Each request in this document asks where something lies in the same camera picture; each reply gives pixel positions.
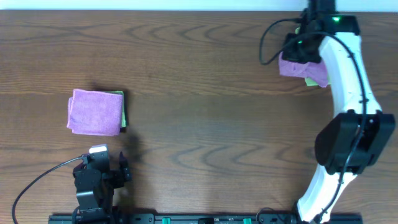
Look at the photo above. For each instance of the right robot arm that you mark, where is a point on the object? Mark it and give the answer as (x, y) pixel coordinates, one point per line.
(327, 49)

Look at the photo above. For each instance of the light green crumpled cloth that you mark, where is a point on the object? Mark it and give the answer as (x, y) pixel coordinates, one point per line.
(308, 81)

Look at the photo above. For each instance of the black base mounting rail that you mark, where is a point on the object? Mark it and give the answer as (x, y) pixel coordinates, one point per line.
(148, 218)

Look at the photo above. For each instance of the purple microfiber cloth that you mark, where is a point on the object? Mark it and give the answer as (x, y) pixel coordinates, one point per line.
(315, 72)

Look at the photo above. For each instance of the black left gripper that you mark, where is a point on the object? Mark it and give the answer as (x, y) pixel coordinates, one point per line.
(115, 175)

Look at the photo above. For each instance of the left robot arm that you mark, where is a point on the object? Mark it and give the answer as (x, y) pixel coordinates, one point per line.
(95, 183)

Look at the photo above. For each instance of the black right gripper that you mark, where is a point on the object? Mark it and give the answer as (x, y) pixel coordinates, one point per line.
(290, 56)

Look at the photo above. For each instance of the folded purple cloth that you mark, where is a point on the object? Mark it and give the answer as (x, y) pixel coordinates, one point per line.
(94, 113)

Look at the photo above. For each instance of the folded green cloth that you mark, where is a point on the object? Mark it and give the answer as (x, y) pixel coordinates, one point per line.
(123, 113)

